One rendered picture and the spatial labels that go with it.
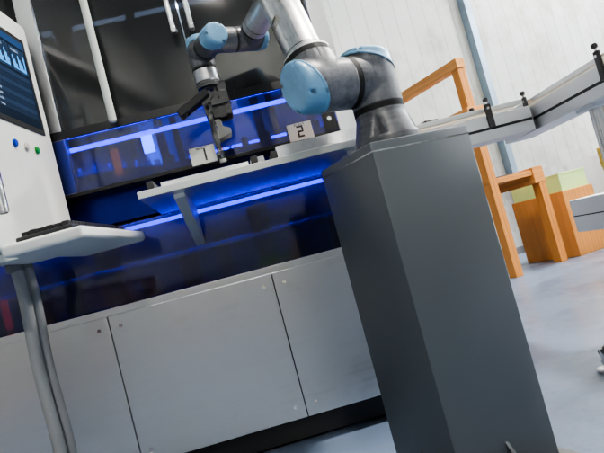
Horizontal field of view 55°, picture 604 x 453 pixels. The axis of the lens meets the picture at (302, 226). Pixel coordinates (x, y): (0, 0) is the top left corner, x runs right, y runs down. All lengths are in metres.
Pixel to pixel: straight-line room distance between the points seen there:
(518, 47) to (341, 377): 6.47
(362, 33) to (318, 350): 5.16
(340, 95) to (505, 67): 6.54
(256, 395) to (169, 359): 0.31
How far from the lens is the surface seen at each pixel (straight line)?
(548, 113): 2.32
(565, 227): 5.58
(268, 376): 1.99
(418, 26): 7.21
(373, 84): 1.32
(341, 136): 1.64
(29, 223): 1.73
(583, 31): 8.94
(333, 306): 1.98
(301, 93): 1.26
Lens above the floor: 0.60
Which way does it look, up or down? 3 degrees up
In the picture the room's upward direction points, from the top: 15 degrees counter-clockwise
